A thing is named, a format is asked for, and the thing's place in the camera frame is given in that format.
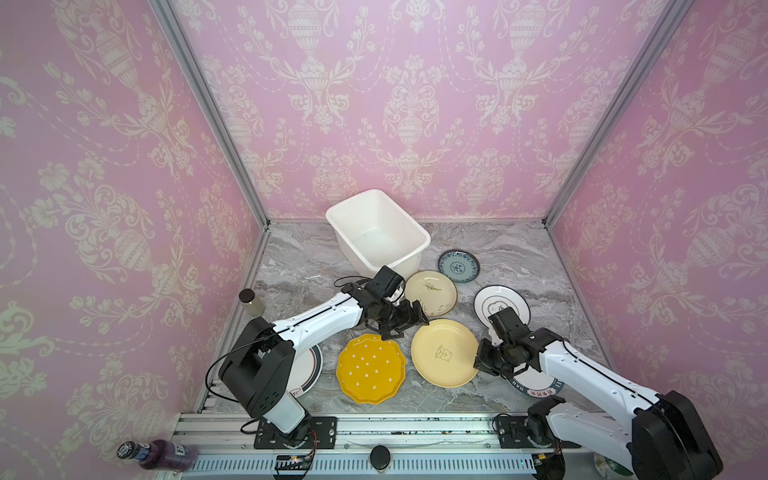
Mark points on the purple drink bottle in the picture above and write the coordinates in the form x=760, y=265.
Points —
x=158, y=455

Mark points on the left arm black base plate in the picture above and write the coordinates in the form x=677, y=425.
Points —
x=311, y=432

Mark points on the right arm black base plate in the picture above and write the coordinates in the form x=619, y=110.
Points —
x=519, y=431

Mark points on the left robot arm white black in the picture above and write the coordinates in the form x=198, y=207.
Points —
x=256, y=369

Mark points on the small jar black lid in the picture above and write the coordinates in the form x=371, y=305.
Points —
x=251, y=304

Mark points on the black round knob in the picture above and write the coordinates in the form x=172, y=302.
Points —
x=380, y=458

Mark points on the white plastic bin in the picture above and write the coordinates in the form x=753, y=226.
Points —
x=373, y=231

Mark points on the cream plate with plant drawing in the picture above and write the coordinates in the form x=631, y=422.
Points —
x=435, y=292

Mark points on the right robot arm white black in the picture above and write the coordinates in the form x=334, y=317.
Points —
x=652, y=435

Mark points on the white plate green cloud emblem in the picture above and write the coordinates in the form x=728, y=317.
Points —
x=494, y=298

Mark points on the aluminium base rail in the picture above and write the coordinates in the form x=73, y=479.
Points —
x=423, y=446

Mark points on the green beer can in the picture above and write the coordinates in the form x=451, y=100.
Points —
x=611, y=470

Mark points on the pale yellow round plate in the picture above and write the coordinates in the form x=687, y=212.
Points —
x=443, y=352

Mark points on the yellow scalloped dotted plate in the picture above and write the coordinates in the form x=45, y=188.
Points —
x=371, y=370

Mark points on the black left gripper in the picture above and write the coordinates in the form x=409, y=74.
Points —
x=408, y=319

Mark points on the blue floral small plate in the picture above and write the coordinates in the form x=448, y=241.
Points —
x=459, y=266

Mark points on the white plate green red rim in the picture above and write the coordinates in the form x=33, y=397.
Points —
x=305, y=372

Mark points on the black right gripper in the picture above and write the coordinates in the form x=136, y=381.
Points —
x=491, y=358

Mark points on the white plate green lettered rim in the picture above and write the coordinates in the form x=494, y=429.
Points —
x=535, y=384

